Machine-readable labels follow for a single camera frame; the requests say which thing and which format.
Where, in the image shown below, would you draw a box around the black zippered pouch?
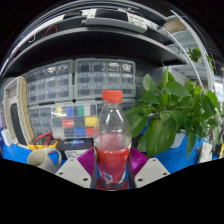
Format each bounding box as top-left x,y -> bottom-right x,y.
9,102 -> 28,147

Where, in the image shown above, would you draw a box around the grey small-parts drawer cabinet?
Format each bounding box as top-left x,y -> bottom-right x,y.
96,99 -> 137,116
25,59 -> 74,104
28,104 -> 54,138
73,58 -> 137,101

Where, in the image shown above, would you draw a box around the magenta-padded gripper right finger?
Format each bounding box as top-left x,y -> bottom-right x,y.
127,146 -> 171,190

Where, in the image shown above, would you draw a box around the grey-white ceramic cup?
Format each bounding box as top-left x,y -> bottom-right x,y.
26,146 -> 63,175

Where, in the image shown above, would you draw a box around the black box with white label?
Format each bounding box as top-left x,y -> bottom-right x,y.
55,137 -> 94,160

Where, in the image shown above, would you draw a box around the clear red-capped drink bottle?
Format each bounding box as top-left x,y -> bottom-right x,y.
93,89 -> 133,192

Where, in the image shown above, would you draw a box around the yellow multimeter with red leads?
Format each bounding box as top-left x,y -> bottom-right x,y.
28,131 -> 56,152

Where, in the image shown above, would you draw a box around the black shelf unit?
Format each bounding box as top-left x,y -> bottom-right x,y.
1,1 -> 214,79

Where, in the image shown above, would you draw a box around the green potted plant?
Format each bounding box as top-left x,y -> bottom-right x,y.
125,64 -> 223,158

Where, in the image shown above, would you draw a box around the clear organizer box, coloured parts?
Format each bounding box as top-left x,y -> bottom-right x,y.
50,104 -> 100,139

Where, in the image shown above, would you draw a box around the white metal shelf rack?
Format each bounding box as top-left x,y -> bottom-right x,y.
166,9 -> 224,101

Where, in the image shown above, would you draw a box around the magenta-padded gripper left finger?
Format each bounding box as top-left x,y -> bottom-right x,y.
54,147 -> 99,190

